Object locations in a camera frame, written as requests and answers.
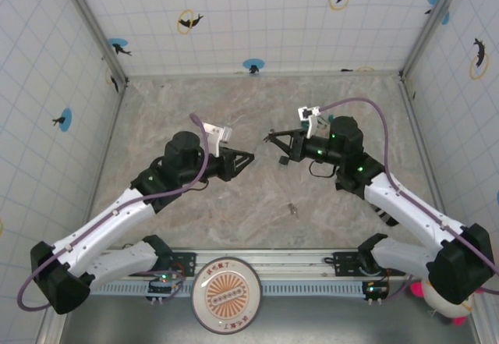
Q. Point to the white pink plush toy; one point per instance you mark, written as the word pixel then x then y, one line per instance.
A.
pixel 440 305

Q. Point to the aluminium table edge bar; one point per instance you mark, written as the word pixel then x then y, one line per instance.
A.
pixel 195 75
pixel 103 164
pixel 423 149

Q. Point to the round plate with orange print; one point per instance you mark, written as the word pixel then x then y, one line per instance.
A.
pixel 226 295

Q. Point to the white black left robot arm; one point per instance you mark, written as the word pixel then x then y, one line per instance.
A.
pixel 117 225

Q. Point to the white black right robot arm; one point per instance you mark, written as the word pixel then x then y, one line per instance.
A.
pixel 405 215

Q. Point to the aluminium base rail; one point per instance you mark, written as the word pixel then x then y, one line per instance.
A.
pixel 296 259

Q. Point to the aluminium corner post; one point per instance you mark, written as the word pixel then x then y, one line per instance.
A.
pixel 95 28
pixel 430 28

